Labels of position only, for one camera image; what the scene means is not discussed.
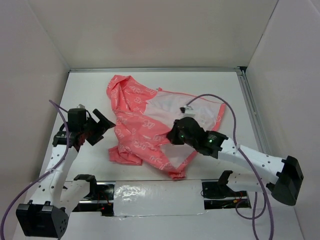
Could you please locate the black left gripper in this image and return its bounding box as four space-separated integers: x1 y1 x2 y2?
81 109 116 146

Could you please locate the pink jacket with white lining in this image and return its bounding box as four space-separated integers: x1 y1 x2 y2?
106 74 226 180

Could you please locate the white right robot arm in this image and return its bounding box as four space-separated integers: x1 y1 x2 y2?
166 117 304 206

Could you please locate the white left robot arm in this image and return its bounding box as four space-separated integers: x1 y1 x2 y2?
15 107 116 239

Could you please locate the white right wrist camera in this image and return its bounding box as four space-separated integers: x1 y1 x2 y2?
179 105 196 118

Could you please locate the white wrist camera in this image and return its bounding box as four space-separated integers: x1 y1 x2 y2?
179 105 196 118
77 104 86 109

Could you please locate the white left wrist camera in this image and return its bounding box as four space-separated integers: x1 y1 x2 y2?
77 104 86 109

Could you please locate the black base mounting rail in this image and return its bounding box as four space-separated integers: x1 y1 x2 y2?
73 180 251 217

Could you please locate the aluminium frame rail right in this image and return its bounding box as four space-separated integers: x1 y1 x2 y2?
236 66 268 153

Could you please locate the aluminium frame rail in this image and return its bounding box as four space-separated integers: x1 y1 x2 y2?
69 66 248 74
236 66 268 153

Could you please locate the aluminium frame rail back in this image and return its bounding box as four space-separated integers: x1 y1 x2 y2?
69 66 248 74

